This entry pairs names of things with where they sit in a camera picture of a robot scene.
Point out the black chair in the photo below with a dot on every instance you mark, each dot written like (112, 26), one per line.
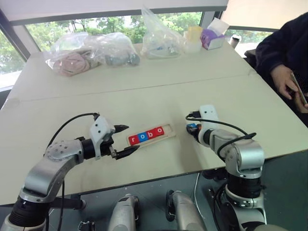
(250, 57)

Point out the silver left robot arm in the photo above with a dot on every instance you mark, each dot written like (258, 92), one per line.
(48, 168)

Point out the yellow translucent plastic cup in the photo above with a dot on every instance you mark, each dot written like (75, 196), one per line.
(193, 38)

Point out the plastic bag with pink fabric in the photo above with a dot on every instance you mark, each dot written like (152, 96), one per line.
(69, 62)

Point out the purple tissue box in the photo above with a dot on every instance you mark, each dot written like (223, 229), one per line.
(211, 39)

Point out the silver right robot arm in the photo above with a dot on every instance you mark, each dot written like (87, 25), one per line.
(247, 154)

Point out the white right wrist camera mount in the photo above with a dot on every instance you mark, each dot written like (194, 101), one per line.
(209, 115)

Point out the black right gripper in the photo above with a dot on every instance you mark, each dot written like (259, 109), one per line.
(198, 131)

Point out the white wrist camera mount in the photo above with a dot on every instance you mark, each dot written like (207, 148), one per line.
(101, 125)
(209, 115)

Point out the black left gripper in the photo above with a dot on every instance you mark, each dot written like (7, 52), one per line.
(107, 149)

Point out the wooden tray with letter tiles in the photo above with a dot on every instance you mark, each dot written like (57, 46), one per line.
(168, 131)

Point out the red letter tile b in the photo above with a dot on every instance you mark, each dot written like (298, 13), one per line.
(150, 135)

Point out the black window frame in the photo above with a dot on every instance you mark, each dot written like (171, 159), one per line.
(12, 41)

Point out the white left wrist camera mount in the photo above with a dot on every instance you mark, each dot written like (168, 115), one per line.
(101, 125)

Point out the person in dark clothing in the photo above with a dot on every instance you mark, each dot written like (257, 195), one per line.
(293, 41)

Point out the silver right robot leg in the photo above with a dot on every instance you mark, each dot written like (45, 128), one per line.
(184, 214)

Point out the phone with tan case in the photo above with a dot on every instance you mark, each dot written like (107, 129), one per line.
(298, 87)

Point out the person's right hand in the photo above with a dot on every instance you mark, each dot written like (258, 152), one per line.
(285, 81)

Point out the blue letter tile t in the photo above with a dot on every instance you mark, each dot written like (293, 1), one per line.
(191, 125)

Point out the red letter tile o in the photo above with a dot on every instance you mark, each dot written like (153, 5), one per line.
(159, 131)

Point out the silver robot leg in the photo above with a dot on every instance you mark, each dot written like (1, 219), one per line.
(184, 214)
(125, 214)

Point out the tall clear plastic bag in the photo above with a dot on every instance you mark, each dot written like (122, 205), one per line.
(158, 38)

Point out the small black metal clamp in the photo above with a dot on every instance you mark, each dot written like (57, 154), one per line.
(86, 226)

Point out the person's left hand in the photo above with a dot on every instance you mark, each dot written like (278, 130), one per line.
(299, 101)

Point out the silver left robot leg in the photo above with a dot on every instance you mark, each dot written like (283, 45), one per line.
(125, 214)

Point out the plastic bag with grey items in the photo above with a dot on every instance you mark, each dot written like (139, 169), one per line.
(120, 53)

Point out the dark sleeved right forearm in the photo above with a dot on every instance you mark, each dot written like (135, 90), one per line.
(269, 57)

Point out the black table base foot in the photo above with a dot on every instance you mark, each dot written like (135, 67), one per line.
(214, 173)

